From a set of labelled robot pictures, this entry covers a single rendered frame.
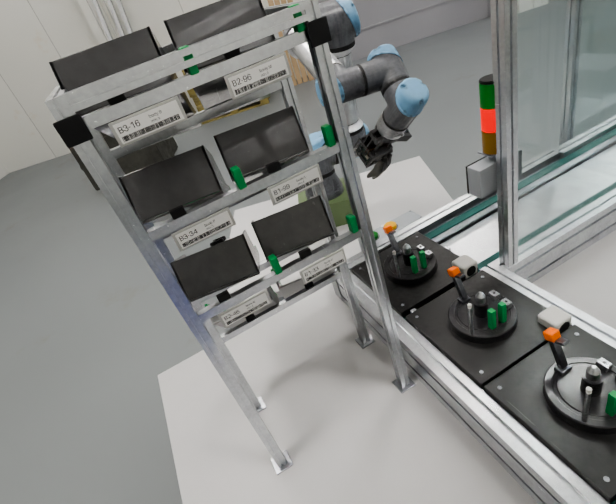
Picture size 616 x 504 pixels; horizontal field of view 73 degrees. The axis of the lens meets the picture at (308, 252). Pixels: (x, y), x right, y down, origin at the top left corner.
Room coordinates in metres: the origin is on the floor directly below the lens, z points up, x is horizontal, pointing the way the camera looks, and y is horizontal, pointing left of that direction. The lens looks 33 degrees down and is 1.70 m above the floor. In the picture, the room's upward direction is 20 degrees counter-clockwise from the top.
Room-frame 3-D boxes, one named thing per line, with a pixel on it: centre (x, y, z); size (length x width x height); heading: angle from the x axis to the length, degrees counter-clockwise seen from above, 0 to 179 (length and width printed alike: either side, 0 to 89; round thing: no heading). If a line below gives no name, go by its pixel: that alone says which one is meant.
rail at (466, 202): (1.08, -0.47, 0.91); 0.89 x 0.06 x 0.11; 105
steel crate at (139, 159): (5.84, 1.81, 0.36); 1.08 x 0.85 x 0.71; 81
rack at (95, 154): (0.65, 0.07, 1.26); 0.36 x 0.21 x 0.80; 105
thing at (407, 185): (1.43, -0.13, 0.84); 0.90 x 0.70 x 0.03; 82
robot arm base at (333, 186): (1.48, -0.14, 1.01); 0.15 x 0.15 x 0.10
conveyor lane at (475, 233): (0.92, -0.54, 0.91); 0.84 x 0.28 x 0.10; 105
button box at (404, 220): (1.09, -0.27, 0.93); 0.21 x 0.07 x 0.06; 105
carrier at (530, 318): (0.61, -0.31, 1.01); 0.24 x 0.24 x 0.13; 15
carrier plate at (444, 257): (0.86, -0.25, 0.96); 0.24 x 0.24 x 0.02; 15
